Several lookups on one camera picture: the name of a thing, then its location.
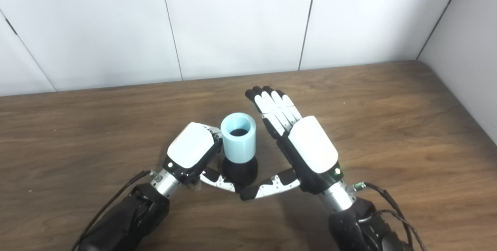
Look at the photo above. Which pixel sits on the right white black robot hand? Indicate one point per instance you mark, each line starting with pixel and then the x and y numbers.
pixel 310 146

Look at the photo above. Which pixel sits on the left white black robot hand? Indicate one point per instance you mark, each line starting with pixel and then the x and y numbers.
pixel 192 146

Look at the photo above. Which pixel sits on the black flared nozzle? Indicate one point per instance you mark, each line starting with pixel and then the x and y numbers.
pixel 240 171

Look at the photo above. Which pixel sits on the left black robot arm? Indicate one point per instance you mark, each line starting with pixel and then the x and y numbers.
pixel 132 214

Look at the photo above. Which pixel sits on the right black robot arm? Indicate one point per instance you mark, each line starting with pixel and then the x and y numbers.
pixel 357 220

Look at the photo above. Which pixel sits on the black wall panel hinge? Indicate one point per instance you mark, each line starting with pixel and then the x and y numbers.
pixel 10 26

